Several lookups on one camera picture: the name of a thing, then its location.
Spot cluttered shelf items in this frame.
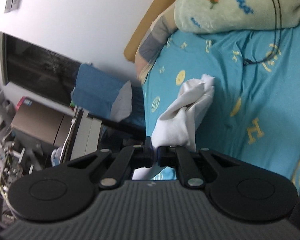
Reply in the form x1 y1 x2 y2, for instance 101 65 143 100
0 88 33 220

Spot brown cardboard box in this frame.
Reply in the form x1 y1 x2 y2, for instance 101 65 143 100
11 98 72 147

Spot dark window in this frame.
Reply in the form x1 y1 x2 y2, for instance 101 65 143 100
0 33 81 106

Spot teal patterned bed sheet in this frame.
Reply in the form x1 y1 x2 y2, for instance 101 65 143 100
142 25 300 194

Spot grey seat cushion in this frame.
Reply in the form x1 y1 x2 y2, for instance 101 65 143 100
110 81 133 122

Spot green fleece blanket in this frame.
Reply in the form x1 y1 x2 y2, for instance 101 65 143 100
174 0 300 34

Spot black cable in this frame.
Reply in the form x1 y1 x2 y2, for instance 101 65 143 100
242 0 284 67

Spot white dining table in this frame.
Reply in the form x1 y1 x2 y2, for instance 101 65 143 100
62 108 102 163

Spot mustard yellow headboard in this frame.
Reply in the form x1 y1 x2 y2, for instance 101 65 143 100
123 0 175 62

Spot striped beige grey pillow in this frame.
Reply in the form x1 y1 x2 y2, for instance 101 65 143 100
134 3 178 84

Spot white t-shirt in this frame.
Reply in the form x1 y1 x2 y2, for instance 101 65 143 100
132 74 216 181

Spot blue covered chair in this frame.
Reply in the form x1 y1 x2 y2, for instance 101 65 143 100
71 63 145 129

